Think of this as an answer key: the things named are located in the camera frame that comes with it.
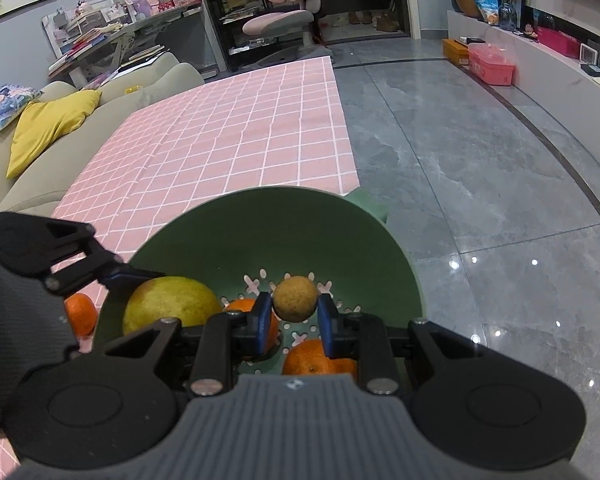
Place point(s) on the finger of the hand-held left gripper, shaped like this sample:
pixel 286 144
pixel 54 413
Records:
pixel 130 276

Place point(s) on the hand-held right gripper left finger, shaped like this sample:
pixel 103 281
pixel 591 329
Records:
pixel 262 322

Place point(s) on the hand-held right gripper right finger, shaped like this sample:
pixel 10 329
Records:
pixel 327 327

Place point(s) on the orange tangerine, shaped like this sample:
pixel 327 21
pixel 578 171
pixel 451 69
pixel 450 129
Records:
pixel 237 306
pixel 82 315
pixel 305 360

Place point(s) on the brown longan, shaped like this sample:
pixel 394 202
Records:
pixel 294 297

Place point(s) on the green pear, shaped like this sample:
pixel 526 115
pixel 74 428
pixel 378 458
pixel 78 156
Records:
pixel 170 302

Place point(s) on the green colander bowl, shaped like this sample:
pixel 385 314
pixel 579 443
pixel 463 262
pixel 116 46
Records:
pixel 260 230

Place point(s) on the grey-green sofa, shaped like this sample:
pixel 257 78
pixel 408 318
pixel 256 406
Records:
pixel 35 185

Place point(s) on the yellow pillow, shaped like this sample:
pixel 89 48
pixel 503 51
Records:
pixel 50 125

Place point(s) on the pink checkered tablecloth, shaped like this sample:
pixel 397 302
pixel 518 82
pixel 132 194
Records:
pixel 230 125

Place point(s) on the small yellow toy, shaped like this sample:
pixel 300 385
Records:
pixel 132 89

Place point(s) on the blue printed pillow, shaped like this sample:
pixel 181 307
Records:
pixel 7 102

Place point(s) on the cluttered grey desk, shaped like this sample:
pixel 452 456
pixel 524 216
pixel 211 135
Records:
pixel 125 40

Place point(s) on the dark glass cabinet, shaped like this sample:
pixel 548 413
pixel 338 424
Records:
pixel 230 15

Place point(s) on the pink office chair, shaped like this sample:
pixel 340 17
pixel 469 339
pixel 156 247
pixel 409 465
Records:
pixel 280 22

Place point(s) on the orange cardboard box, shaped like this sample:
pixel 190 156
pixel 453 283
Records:
pixel 455 50

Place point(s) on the pink plastic box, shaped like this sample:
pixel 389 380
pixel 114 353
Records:
pixel 492 62

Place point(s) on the white low cabinet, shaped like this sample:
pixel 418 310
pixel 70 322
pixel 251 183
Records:
pixel 545 70

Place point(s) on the blue snack bag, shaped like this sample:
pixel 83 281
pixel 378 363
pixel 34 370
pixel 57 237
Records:
pixel 487 7

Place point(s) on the blue glass vase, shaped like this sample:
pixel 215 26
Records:
pixel 507 15

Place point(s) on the magenta box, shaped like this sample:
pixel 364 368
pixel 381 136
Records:
pixel 557 42

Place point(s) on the white picture frame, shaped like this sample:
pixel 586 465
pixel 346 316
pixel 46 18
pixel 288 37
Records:
pixel 590 53

